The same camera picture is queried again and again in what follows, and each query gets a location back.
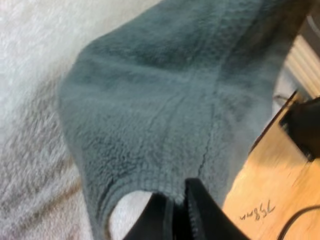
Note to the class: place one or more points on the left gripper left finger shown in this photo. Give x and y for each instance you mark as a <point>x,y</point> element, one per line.
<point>157,220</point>

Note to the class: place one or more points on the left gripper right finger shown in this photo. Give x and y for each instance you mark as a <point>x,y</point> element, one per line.
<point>207,220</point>

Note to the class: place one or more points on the dark grey-green towel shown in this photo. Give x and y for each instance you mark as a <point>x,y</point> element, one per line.
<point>150,100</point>

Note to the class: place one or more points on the black arm mount base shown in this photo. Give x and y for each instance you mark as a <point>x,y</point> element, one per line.
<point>302,125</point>

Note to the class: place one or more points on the ribbed aluminium rail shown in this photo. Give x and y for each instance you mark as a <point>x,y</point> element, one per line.
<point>307,67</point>

